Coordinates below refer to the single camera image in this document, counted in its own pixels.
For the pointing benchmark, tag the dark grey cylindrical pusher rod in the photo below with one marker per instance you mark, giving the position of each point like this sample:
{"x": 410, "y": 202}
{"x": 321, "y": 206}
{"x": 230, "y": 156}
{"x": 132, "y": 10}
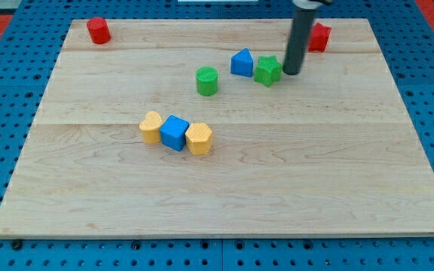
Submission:
{"x": 299, "y": 35}

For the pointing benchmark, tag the green star block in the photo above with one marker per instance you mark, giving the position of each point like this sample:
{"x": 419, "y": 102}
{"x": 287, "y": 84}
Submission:
{"x": 268, "y": 70}

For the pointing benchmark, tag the red star block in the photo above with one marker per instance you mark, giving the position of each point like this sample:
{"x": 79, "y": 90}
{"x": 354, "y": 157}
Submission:
{"x": 319, "y": 38}

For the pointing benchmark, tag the blue triangle block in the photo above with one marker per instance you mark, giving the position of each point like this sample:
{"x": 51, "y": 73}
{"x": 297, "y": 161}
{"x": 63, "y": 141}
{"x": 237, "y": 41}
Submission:
{"x": 242, "y": 63}

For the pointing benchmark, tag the green cylinder block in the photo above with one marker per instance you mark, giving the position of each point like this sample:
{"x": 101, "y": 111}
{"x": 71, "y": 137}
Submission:
{"x": 207, "y": 81}

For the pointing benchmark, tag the yellow hexagon block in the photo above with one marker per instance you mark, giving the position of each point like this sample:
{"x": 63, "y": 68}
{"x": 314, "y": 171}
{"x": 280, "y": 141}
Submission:
{"x": 199, "y": 138}

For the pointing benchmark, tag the light wooden board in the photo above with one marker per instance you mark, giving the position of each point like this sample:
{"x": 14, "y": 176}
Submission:
{"x": 328, "y": 153}

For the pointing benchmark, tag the blue cube block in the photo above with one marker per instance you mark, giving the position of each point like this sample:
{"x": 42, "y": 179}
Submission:
{"x": 172, "y": 132}

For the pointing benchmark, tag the yellow heart block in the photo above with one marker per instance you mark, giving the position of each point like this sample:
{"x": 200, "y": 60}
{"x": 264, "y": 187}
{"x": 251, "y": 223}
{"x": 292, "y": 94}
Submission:
{"x": 150, "y": 127}

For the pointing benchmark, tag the red cylinder block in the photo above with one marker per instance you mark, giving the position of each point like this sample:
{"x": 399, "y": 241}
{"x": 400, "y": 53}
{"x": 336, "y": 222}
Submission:
{"x": 98, "y": 30}

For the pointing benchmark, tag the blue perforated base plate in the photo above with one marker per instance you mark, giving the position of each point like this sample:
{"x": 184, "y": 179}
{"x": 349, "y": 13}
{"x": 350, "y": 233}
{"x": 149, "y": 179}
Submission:
{"x": 29, "y": 48}

